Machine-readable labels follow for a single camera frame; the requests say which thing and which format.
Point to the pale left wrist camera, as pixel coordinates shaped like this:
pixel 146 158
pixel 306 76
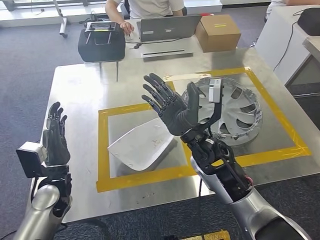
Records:
pixel 29 160

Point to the black carry bag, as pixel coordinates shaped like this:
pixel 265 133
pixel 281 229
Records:
pixel 101 46

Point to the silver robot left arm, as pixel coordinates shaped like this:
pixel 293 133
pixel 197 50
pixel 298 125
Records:
pixel 40 212

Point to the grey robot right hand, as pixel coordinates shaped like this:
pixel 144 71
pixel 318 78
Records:
pixel 177 116

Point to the white plastic shell part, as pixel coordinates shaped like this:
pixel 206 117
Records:
pixel 140 145

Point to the white metal support leg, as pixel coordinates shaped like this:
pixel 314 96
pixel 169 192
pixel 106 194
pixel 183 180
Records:
pixel 62 23

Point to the steel workbench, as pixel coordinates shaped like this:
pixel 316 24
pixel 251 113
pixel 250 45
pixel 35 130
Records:
pixel 80 99
pixel 312 46

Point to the person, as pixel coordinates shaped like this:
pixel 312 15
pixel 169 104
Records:
pixel 149 8
pixel 277 4

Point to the black pouch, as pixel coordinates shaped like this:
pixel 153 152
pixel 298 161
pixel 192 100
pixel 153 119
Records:
pixel 309 21

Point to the brown cardboard box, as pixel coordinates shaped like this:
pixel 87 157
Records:
pixel 217 33

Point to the white window ledge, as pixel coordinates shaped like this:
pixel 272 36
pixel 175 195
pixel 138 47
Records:
pixel 25 16

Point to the grey metal bar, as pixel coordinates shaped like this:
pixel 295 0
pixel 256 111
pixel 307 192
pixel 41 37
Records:
pixel 166 54

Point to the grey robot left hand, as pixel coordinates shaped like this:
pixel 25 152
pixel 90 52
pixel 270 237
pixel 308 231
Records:
pixel 56 149

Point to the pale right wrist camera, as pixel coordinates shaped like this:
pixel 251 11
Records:
pixel 215 90

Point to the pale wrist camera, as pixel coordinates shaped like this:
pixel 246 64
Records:
pixel 29 160
pixel 215 90

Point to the grey laptop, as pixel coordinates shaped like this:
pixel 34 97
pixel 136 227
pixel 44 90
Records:
pixel 167 28

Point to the grey wheel hubcap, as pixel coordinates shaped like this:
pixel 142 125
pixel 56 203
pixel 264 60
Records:
pixel 237 112

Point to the white computer mouse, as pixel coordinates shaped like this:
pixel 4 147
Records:
pixel 129 36

